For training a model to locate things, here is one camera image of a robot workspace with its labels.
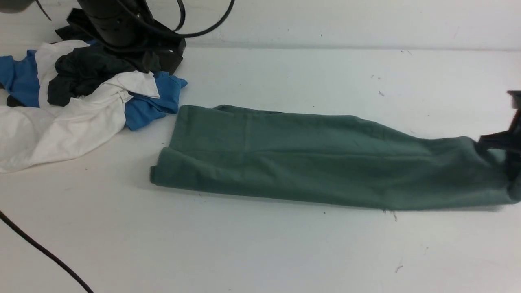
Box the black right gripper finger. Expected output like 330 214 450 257
506 153 521 181
478 131 521 154

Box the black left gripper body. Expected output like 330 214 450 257
77 0 186 74

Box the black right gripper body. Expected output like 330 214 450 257
507 90 521 139

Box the green long-sleeve top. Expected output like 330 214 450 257
149 105 520 211

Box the black cloth garment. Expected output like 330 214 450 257
6 8 163 108

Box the blue cloth garment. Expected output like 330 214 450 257
0 50 188 131

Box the white cloth garment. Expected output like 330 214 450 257
0 40 161 175

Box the black left camera cable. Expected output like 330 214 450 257
116 0 236 39

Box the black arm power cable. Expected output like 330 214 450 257
0 210 95 293

